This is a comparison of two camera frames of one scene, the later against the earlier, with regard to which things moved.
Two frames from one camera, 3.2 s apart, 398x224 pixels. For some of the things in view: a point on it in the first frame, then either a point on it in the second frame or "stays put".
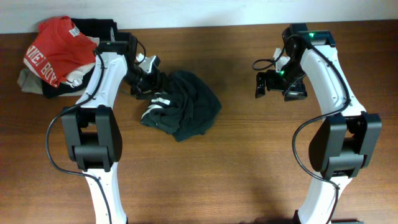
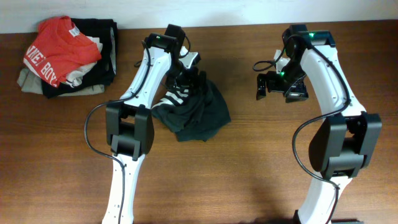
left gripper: (159, 83) -> (191, 81)
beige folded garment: (30, 81) stays put
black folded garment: (104, 29) stays put
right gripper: (297, 92) stays put
